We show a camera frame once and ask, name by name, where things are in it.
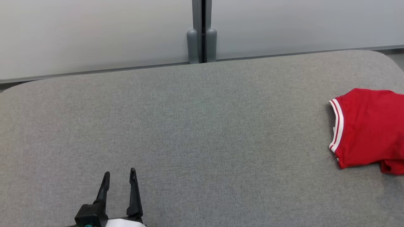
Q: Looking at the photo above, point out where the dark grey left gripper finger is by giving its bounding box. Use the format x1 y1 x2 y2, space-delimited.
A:
94 172 110 206
127 168 143 221

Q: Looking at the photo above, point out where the grey fabric upholstered bench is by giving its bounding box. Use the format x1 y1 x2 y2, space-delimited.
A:
0 49 404 227

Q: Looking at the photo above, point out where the red jersey with white sleeves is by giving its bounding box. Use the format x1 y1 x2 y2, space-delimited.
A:
328 88 404 169

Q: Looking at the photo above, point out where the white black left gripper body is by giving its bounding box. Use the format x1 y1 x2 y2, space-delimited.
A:
105 218 147 227

